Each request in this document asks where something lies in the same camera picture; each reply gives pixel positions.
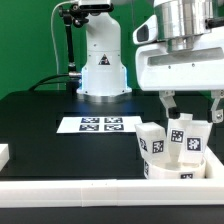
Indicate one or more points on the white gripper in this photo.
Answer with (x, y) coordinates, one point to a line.
(200, 69)

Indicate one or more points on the white round stool seat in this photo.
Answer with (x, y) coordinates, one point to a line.
(174, 170)

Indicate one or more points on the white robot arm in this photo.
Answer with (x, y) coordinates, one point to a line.
(180, 48)

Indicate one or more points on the white front fence bar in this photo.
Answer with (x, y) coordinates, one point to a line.
(93, 193)

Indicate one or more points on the white marker sheet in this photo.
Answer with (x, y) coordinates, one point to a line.
(109, 124)

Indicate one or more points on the white left fence bar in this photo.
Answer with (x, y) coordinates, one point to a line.
(4, 155)

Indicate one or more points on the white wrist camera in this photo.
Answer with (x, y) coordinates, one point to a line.
(145, 34)

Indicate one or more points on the white camera on mount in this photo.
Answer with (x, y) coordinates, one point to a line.
(95, 5)

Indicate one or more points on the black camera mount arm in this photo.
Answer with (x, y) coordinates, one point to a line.
(72, 17)

